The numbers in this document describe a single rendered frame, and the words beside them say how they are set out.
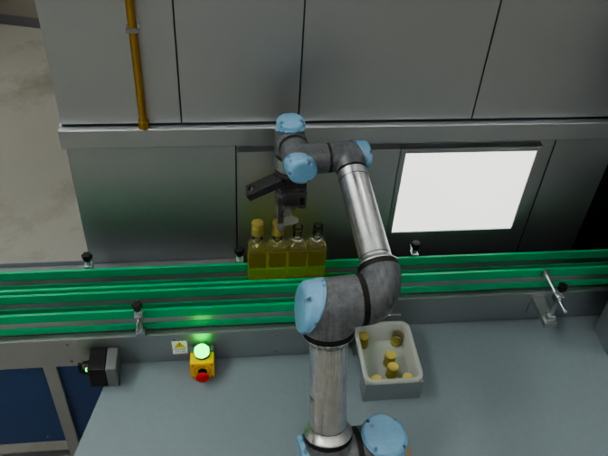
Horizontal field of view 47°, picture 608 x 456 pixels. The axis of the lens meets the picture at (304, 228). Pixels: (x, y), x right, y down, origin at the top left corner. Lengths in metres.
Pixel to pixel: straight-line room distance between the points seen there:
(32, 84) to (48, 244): 1.63
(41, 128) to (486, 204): 3.07
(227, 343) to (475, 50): 1.09
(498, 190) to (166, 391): 1.17
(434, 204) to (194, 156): 0.75
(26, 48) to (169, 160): 3.61
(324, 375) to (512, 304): 0.94
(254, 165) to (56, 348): 0.78
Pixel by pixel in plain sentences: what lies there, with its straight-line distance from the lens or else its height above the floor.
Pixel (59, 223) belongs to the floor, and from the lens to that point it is 3.85.
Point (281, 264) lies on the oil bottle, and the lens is 2.05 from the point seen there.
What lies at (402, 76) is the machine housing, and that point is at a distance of 1.93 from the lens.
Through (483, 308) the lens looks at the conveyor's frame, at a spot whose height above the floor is 0.82.
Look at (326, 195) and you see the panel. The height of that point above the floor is 1.15.
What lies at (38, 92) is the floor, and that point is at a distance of 4.97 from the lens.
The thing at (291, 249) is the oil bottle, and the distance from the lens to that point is 2.02.
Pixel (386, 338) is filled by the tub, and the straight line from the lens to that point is 2.21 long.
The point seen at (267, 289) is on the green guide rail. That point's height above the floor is 0.95.
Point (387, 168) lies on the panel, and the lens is 2.06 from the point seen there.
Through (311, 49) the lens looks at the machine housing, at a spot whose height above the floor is 1.62.
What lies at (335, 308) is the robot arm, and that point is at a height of 1.37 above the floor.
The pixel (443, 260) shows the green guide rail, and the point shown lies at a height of 0.95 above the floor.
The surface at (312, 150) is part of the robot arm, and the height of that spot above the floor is 1.48.
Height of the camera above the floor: 2.46
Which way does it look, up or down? 42 degrees down
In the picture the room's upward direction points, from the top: 4 degrees clockwise
